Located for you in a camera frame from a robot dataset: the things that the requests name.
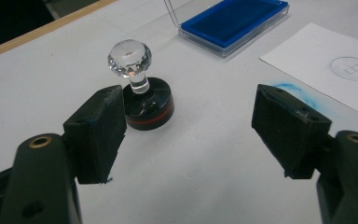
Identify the black stamp with crystal handle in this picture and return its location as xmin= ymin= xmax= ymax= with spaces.
xmin=106 ymin=38 xmax=175 ymax=131

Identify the wooden table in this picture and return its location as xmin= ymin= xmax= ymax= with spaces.
xmin=0 ymin=0 xmax=117 ymax=63

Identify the blue ink pad clear case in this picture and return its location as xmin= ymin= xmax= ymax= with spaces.
xmin=162 ymin=0 xmax=291 ymax=59

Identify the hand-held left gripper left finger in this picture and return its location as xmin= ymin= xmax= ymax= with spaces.
xmin=0 ymin=84 xmax=128 ymax=224

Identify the white paper sheet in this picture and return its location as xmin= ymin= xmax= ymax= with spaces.
xmin=259 ymin=21 xmax=358 ymax=121

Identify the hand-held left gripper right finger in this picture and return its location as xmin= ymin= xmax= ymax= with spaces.
xmin=251 ymin=83 xmax=358 ymax=224

